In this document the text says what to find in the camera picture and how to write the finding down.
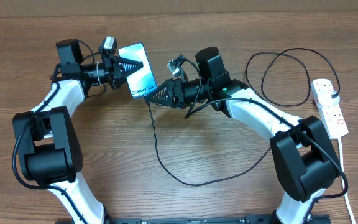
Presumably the blue Samsung Galaxy smartphone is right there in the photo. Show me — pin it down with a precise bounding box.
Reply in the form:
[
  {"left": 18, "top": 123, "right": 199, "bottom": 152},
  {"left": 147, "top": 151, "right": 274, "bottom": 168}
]
[{"left": 118, "top": 42, "right": 157, "bottom": 98}]

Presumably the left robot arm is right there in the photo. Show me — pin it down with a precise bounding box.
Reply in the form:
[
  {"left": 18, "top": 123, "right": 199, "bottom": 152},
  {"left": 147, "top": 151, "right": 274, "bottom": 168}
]
[{"left": 12, "top": 36, "right": 148, "bottom": 223}]

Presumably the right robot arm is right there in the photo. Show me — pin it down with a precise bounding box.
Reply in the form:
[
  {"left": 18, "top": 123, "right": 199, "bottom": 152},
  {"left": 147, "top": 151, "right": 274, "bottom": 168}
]
[{"left": 145, "top": 47, "right": 344, "bottom": 223}]

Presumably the white charger plug adapter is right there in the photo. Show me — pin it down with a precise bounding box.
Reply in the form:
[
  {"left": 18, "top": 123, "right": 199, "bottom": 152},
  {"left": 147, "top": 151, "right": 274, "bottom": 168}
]
[{"left": 314, "top": 91, "right": 340, "bottom": 108}]

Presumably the white power strip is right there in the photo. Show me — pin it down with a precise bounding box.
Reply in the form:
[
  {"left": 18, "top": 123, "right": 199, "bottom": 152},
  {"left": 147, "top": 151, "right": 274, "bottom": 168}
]
[{"left": 311, "top": 78, "right": 349, "bottom": 139}]

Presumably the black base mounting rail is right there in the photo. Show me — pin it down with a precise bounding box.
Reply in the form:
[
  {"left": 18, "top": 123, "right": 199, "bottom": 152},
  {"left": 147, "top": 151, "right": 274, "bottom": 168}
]
[{"left": 54, "top": 213, "right": 332, "bottom": 224}]

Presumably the white power strip cord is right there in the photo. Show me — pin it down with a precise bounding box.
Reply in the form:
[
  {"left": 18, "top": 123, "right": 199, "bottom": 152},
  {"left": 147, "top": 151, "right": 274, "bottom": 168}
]
[{"left": 337, "top": 138, "right": 356, "bottom": 224}]

